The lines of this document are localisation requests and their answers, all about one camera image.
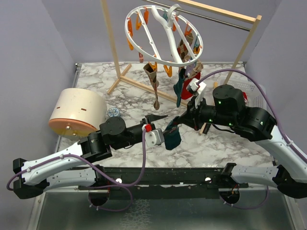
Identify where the blue patterned round tin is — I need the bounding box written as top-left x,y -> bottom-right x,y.
107,107 -> 121,117

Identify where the beige argyle sock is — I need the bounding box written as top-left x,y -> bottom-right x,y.
177,33 -> 194,62
143,62 -> 160,110

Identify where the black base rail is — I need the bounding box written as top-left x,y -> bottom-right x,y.
89,168 -> 248,203

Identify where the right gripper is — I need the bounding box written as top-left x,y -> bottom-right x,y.
177,94 -> 235,131

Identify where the purple clothespin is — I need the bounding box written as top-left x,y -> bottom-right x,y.
185,63 -> 195,77

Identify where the wooden hanger rack frame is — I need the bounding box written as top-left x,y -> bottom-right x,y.
100,0 -> 262,136

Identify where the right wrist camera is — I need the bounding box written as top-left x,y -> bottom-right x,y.
187,78 -> 206,109

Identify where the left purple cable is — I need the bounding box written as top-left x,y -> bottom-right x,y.
6,129 -> 147,191

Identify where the red white striped sock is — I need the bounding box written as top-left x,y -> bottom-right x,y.
243,92 -> 248,104

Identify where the white round clip hanger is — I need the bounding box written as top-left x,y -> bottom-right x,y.
124,3 -> 204,67

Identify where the white plastic basket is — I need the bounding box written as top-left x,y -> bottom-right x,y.
227,79 -> 267,110

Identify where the red beige reindeer sock front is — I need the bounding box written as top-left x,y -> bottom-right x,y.
180,61 -> 204,101

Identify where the yellow orange clothespin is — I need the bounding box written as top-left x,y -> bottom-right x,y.
163,65 -> 173,77

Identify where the black orange highlighter marker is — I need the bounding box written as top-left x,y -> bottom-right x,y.
202,123 -> 211,134

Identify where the pink clothespin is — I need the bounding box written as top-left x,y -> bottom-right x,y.
139,52 -> 144,63

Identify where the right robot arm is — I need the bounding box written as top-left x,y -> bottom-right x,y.
175,84 -> 307,199

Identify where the dark teal sock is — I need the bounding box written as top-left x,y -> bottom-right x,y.
173,68 -> 186,108
163,120 -> 181,150

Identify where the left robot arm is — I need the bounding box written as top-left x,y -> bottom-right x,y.
6,115 -> 164,199

